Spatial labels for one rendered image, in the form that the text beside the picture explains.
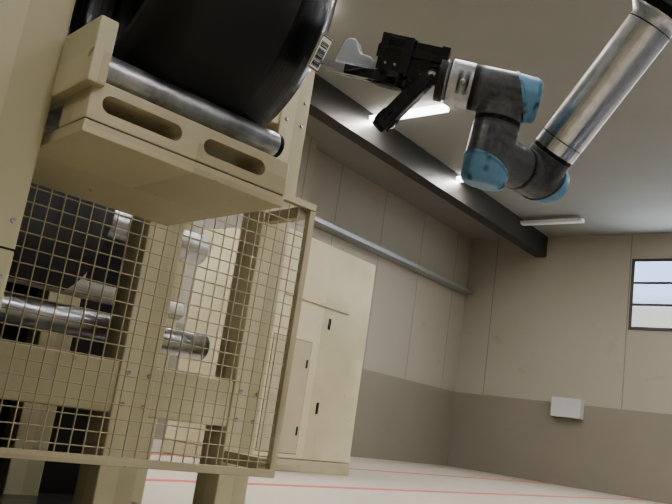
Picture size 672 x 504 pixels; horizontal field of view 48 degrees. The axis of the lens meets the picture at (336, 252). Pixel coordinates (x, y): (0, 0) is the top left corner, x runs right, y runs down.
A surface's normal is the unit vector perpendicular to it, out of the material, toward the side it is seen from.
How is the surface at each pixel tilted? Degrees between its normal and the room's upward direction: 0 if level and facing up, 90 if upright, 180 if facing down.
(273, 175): 90
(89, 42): 90
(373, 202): 90
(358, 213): 90
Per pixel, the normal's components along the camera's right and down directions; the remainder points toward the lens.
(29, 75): 0.69, -0.06
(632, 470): -0.60, -0.26
